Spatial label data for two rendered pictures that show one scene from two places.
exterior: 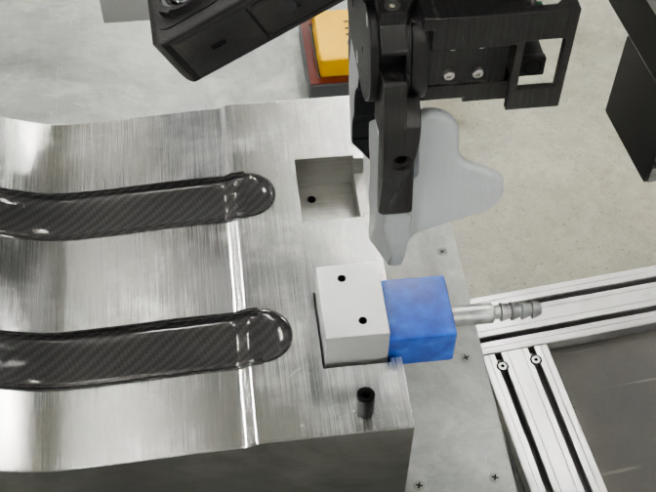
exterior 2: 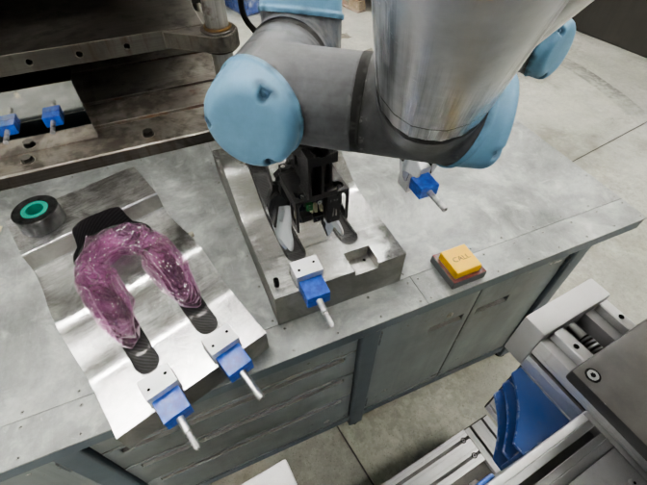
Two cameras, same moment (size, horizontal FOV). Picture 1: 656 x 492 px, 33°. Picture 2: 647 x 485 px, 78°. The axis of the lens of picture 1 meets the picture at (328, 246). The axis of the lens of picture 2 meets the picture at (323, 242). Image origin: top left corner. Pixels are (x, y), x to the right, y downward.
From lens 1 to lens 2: 0.51 m
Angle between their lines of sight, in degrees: 45
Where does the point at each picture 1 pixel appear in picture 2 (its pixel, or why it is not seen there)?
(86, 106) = (395, 205)
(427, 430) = (305, 326)
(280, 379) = (282, 263)
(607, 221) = not seen: outside the picture
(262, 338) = (297, 255)
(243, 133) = (374, 229)
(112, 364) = not seen: hidden behind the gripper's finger
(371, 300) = (307, 270)
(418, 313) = (311, 287)
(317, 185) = (371, 260)
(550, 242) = not seen: hidden behind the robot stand
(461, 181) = (287, 234)
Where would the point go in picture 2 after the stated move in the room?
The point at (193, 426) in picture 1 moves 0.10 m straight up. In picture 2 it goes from (263, 248) to (256, 211)
